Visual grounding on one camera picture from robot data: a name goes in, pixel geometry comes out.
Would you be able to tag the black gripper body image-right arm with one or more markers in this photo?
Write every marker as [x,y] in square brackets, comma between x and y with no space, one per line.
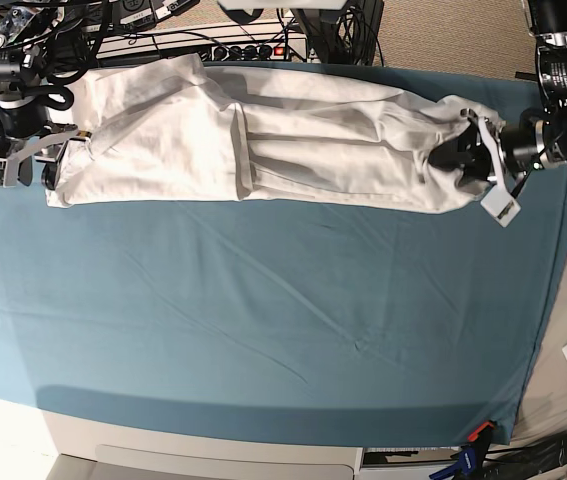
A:
[487,146]

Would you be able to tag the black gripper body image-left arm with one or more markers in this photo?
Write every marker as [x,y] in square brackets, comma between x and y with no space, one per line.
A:
[52,135]

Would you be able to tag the white T-shirt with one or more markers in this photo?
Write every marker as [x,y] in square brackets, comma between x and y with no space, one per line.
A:
[177,130]

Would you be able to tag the teal table cloth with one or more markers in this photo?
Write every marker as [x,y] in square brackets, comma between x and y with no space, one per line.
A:
[278,321]

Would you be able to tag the orange blue clamp bottom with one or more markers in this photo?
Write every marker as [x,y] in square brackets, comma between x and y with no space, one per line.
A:
[471,456]

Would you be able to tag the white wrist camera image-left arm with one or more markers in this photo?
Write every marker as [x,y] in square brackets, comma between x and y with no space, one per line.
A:
[8,173]

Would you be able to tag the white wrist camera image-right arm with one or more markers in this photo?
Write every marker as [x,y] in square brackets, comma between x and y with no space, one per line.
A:
[500,205]

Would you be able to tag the black power strip red switch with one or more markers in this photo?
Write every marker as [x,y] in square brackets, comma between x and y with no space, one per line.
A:
[250,52]

